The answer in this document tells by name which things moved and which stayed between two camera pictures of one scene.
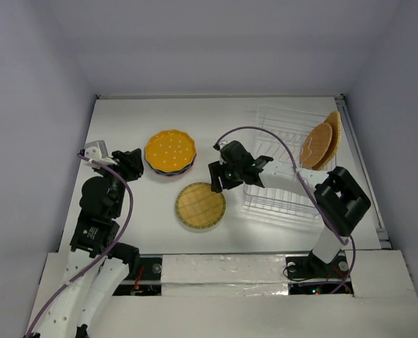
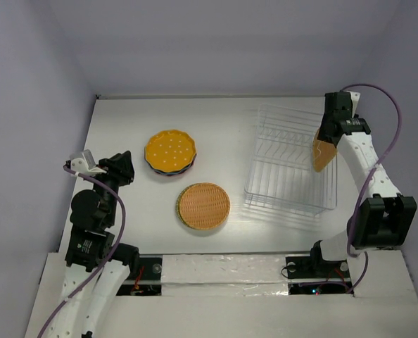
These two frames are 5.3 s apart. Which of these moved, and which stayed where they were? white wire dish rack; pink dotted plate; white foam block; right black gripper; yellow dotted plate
Moved: right black gripper
Stayed: pink dotted plate; yellow dotted plate; white foam block; white wire dish rack
